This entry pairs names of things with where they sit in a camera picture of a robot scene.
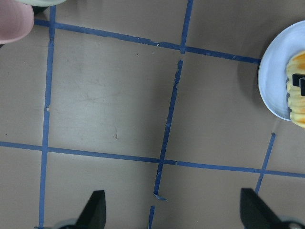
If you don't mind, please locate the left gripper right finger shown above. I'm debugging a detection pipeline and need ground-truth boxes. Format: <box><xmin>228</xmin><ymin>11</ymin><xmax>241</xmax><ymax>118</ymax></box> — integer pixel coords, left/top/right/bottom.
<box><xmin>240</xmin><ymin>188</ymin><xmax>305</xmax><ymax>229</ymax></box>

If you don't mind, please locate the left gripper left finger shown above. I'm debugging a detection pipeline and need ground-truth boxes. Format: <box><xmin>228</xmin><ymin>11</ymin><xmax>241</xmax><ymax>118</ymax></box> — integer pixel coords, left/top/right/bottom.
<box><xmin>72</xmin><ymin>190</ymin><xmax>106</xmax><ymax>229</ymax></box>

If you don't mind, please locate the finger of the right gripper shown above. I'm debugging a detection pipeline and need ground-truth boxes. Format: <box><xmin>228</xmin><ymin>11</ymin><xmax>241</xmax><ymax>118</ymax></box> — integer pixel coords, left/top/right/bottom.
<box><xmin>292</xmin><ymin>73</ymin><xmax>305</xmax><ymax>96</ymax></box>

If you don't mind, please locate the striped orange bread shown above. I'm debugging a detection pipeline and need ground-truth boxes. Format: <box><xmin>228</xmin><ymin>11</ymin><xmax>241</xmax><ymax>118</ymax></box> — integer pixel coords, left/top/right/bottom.
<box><xmin>286</xmin><ymin>51</ymin><xmax>305</xmax><ymax>128</ymax></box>

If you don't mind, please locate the blue plate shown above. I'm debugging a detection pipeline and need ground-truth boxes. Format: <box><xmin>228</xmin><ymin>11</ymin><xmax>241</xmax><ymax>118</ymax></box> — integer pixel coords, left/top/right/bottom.
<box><xmin>258</xmin><ymin>21</ymin><xmax>305</xmax><ymax>121</ymax></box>

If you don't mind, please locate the pink plate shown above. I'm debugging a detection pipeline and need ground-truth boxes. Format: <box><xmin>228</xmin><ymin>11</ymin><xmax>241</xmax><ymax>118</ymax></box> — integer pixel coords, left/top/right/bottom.
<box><xmin>0</xmin><ymin>0</ymin><xmax>35</xmax><ymax>45</ymax></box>

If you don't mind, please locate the cream plate on rack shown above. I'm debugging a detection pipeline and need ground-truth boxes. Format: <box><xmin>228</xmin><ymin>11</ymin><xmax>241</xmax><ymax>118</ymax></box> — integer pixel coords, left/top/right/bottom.
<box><xmin>17</xmin><ymin>0</ymin><xmax>66</xmax><ymax>7</ymax></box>

